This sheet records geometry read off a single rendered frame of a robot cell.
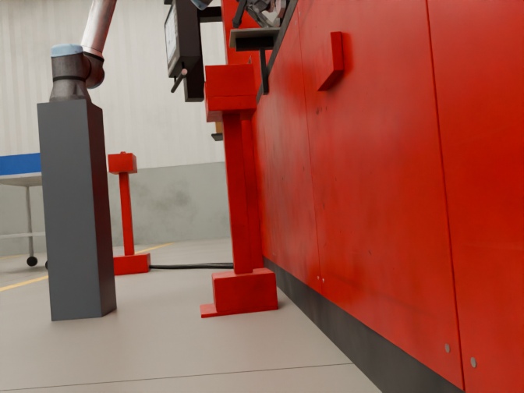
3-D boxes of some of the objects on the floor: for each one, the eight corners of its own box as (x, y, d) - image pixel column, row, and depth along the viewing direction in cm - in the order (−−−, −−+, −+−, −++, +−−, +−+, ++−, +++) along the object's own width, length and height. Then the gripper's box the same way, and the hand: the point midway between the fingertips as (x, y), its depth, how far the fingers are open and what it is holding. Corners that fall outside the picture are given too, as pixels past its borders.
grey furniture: (28, 266, 530) (22, 172, 533) (93, 260, 528) (87, 167, 532) (-23, 277, 440) (-30, 164, 443) (57, 270, 438) (49, 157, 442)
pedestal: (115, 273, 365) (106, 154, 368) (151, 269, 367) (142, 151, 371) (109, 276, 345) (100, 150, 348) (147, 272, 348) (138, 147, 351)
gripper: (249, -24, 198) (290, 15, 198) (249, -10, 210) (288, 27, 210) (233, -9, 198) (274, 31, 197) (235, 5, 210) (272, 43, 210)
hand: (273, 32), depth 204 cm, fingers open, 5 cm apart
